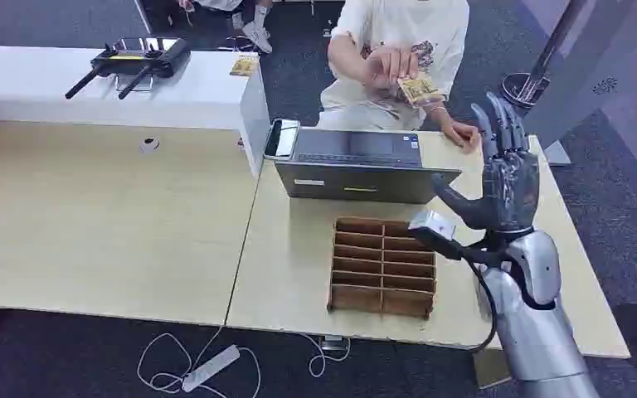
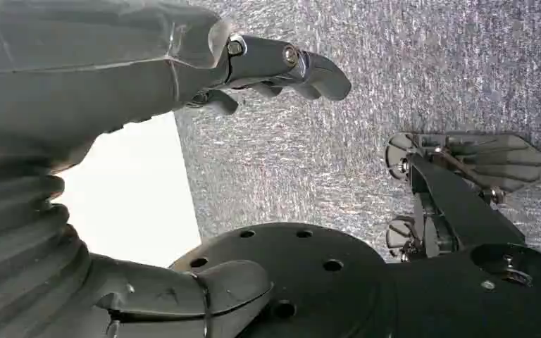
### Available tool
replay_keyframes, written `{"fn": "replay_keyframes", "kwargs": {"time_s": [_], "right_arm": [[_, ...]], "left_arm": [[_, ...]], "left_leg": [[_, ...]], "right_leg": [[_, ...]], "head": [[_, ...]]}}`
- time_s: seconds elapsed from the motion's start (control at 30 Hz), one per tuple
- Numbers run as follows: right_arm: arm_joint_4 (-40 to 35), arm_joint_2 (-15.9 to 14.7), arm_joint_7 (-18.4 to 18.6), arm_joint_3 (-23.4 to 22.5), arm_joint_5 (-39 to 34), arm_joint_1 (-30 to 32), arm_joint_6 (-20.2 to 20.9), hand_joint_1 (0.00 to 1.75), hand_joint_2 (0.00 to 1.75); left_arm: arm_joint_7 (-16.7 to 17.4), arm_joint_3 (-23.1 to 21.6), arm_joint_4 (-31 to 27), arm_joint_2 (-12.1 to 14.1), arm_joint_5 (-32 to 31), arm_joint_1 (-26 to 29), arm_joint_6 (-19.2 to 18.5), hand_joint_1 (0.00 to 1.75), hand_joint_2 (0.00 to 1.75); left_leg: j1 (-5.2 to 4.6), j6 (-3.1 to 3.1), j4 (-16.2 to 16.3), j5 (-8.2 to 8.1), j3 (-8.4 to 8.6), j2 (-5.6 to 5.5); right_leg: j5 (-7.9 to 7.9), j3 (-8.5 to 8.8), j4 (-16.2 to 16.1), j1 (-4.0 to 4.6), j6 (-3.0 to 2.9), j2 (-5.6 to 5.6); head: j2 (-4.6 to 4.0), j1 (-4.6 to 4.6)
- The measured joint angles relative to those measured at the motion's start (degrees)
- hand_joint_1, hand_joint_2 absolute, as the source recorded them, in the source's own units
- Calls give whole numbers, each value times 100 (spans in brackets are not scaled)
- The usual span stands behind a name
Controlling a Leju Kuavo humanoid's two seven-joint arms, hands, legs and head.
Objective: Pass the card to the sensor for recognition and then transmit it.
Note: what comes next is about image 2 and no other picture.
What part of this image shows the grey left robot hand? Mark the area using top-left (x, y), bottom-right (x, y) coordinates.
top-left (0, 0), bottom-right (352, 338)

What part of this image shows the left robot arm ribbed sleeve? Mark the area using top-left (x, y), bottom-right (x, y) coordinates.
top-left (0, 158), bottom-right (95, 338)

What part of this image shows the black robot leg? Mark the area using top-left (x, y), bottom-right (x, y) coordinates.
top-left (170, 154), bottom-right (541, 338)

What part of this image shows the black robot foot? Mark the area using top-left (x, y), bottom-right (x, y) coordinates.
top-left (385, 132), bottom-right (541, 262)

